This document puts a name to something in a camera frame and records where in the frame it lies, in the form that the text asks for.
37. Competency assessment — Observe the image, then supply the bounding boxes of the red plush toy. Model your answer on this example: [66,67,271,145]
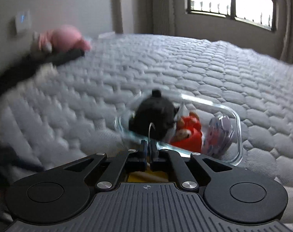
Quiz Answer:
[170,112,203,153]

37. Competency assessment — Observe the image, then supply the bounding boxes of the purple patterned round pouch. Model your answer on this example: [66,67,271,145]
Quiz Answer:
[202,115,234,155]

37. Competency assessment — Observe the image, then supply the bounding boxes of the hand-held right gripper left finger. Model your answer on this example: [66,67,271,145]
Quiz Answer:
[63,140,148,192]

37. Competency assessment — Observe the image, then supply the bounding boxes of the grey quilted mattress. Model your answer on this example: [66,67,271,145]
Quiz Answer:
[0,32,293,228]

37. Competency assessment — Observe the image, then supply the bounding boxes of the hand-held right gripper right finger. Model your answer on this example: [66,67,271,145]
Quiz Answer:
[149,142,234,193]

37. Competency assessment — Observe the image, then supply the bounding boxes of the white wall switch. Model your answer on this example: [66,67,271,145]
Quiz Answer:
[14,10,32,33]

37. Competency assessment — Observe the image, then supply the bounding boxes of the black plush toy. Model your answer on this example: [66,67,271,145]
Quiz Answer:
[129,90,179,141]

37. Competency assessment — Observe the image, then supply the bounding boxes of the dark long object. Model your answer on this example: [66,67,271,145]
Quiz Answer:
[0,48,86,102]

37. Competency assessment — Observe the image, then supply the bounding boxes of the pink plush toy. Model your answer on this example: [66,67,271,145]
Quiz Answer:
[32,24,92,54]

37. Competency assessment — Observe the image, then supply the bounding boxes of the clear glass container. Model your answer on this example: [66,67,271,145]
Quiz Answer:
[115,91,244,167]

